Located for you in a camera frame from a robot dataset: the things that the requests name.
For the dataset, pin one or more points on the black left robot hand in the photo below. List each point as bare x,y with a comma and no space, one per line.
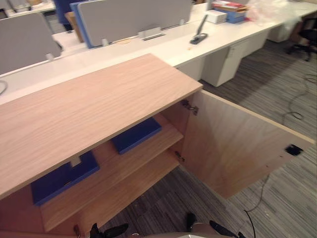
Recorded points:
111,231

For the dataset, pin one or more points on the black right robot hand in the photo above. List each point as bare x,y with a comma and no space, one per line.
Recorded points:
220,227

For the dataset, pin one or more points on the wooden cabinet shelf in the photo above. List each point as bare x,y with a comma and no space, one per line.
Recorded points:
123,168

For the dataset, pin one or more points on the blue folder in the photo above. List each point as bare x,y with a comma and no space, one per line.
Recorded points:
54,184
136,138

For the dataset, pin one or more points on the light wood cabinet door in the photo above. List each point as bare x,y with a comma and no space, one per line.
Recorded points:
235,148

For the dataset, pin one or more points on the metal door hinge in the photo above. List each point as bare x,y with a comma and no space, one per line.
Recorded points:
190,107
180,156

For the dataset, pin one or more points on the black door lock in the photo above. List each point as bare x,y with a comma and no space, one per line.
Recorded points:
293,150

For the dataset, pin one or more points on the light wood office cabinet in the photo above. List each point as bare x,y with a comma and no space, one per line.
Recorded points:
86,99

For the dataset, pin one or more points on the black office chair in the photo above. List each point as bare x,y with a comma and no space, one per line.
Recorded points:
307,34

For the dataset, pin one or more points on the robot body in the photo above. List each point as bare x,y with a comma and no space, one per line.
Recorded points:
166,235

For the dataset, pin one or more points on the long white desk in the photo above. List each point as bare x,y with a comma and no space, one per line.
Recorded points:
223,42

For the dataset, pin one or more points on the black desk tool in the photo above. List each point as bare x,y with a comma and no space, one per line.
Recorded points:
199,37

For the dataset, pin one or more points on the brown cardboard piece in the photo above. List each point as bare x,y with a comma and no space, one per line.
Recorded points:
75,27

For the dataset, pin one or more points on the grey desk partition screen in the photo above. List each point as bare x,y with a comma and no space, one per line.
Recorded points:
24,42
128,19

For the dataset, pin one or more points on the white cardboard box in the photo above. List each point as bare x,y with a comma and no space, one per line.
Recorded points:
216,17

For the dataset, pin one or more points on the blue box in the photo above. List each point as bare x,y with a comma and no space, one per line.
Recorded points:
235,16

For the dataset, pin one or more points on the blue desk partition screen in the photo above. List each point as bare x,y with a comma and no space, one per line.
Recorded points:
74,15

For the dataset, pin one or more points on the clear plastic bag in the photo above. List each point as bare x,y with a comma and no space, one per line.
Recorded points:
267,10

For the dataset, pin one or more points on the red paper stack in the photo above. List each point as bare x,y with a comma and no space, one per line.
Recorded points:
227,4

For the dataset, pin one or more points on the person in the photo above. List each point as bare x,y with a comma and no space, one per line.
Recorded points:
62,11

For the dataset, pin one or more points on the grey cabinet latch bracket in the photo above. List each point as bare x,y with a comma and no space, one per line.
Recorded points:
76,161

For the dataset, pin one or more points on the white drawer pedestal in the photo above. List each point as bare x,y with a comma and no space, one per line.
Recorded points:
282,32
223,67

